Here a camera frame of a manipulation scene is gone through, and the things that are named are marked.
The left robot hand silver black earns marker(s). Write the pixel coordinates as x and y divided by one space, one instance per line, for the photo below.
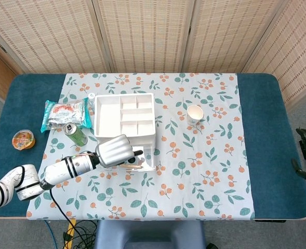
113 151

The clear plastic organizer compartment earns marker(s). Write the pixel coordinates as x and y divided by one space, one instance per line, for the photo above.
147 166

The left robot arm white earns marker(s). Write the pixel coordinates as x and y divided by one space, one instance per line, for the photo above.
61 171

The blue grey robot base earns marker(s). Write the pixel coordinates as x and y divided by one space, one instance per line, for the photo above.
150 234

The white compartment organizer box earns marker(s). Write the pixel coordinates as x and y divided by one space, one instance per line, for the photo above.
108 116

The green drink can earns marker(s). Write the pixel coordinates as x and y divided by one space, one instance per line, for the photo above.
77 135

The dark teal table cover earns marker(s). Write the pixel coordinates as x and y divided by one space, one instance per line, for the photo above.
272 129

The clear plastic bottle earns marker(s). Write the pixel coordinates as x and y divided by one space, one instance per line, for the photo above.
91 99

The teal snack bag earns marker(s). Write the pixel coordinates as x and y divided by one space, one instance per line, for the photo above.
64 114

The fruit and leaf print tablecloth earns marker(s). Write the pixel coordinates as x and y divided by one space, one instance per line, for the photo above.
168 181

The yellow floor strip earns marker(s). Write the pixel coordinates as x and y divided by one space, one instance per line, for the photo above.
70 228

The white floral paper cup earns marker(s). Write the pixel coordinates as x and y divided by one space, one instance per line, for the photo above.
194 114

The orange jelly cup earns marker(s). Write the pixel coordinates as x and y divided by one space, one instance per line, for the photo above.
23 140

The woven bamboo folding screen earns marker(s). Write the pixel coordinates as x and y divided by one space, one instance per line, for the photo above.
147 33

